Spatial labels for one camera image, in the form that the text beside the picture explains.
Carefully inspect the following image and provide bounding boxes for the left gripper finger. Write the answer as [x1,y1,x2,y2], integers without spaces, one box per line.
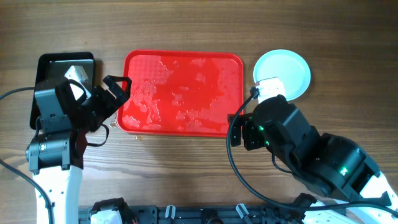
[103,75,132,112]
[87,124,109,147]

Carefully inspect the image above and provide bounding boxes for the light blue plate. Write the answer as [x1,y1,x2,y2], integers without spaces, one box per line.
[252,49,311,101]

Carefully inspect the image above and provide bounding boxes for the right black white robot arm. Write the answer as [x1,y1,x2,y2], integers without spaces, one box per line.
[226,95,397,222]

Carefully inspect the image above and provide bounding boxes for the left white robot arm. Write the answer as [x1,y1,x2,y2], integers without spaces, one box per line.
[26,75,132,223]

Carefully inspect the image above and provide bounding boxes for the red plastic tray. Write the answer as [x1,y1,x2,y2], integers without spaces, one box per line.
[116,50,244,138]

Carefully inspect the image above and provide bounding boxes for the black water tray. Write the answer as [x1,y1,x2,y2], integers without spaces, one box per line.
[30,52,95,129]

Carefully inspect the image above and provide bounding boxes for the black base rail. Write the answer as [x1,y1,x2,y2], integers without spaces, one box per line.
[77,202,308,224]

